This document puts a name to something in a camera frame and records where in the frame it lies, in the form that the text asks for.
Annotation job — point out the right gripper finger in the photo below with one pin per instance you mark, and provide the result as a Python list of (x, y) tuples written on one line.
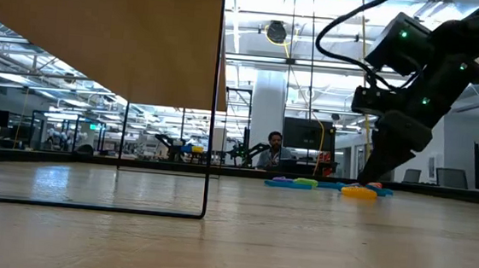
[(392, 150)]

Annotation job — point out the blue rubber band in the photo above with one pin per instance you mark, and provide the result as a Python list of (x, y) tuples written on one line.
[(385, 192), (280, 184)]

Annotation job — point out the yellow rubber band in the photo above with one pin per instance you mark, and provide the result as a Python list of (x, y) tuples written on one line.
[(359, 192)]

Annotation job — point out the black background robot arm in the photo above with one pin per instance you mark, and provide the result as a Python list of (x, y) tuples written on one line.
[(244, 151), (174, 144)]

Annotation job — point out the small grey office chair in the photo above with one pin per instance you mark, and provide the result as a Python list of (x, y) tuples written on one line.
[(411, 176)]

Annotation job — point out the wide grey office chair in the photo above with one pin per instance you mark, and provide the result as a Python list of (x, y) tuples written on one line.
[(452, 178)]

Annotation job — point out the red-orange rubber band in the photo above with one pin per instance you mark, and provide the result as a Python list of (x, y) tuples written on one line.
[(374, 185)]

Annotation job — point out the black screen cart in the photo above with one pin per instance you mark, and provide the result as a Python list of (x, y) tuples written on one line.
[(305, 167)]

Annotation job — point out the black large screen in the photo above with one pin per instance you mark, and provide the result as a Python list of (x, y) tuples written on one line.
[(304, 132)]

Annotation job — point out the green rubber band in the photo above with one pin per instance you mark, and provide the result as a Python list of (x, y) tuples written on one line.
[(306, 182)]

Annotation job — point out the purple rubber band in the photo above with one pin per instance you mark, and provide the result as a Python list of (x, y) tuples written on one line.
[(283, 178)]

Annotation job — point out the white panel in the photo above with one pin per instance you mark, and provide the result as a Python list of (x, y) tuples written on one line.
[(220, 139)]

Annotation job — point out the wall poster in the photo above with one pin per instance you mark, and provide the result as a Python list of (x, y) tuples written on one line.
[(432, 166)]

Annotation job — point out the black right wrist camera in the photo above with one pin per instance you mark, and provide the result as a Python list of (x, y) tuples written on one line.
[(400, 44)]

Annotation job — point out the black rack frame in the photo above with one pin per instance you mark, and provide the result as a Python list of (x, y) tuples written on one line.
[(238, 90)]

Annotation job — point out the wooden stand with black frame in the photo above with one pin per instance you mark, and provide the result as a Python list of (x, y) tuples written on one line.
[(102, 33)]

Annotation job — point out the black cell frame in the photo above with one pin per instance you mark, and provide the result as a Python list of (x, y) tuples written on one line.
[(69, 114)]

